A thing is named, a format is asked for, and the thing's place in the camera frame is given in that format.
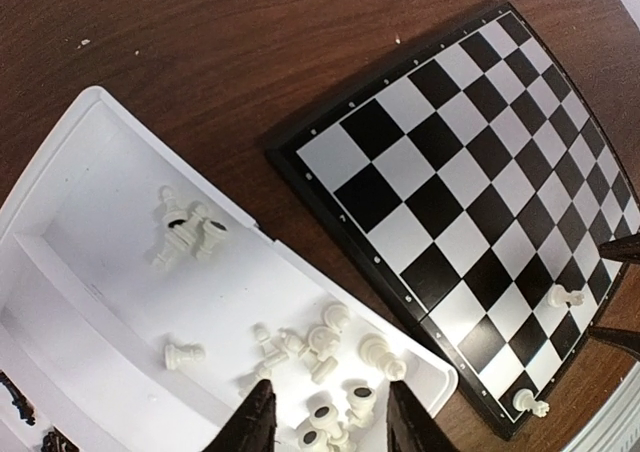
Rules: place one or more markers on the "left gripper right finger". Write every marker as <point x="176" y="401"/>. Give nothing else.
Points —
<point x="409" y="425"/>

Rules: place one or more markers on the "white chess piece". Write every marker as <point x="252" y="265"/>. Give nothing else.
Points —
<point x="559" y="296"/>

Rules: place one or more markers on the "white chess piece corner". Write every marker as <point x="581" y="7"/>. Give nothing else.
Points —
<point x="524" y="401"/>

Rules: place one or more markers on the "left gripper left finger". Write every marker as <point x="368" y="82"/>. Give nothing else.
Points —
<point x="252" y="427"/>

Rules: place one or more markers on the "white compartment tray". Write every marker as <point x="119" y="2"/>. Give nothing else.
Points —
<point x="120" y="355"/>

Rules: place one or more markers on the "black chess pieces pile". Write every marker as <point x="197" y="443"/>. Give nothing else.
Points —
<point x="52" y="439"/>

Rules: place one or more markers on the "black white chess board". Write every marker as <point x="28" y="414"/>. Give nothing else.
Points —
<point x="464" y="181"/>

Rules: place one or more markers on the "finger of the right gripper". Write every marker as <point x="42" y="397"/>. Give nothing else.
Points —
<point x="624" y="250"/>
<point x="628" y="341"/>

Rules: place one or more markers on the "front aluminium rail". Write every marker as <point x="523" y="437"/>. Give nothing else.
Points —
<point x="615" y="427"/>

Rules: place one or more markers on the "white chess pieces pile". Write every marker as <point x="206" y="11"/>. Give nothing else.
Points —
<point x="194" y="229"/>

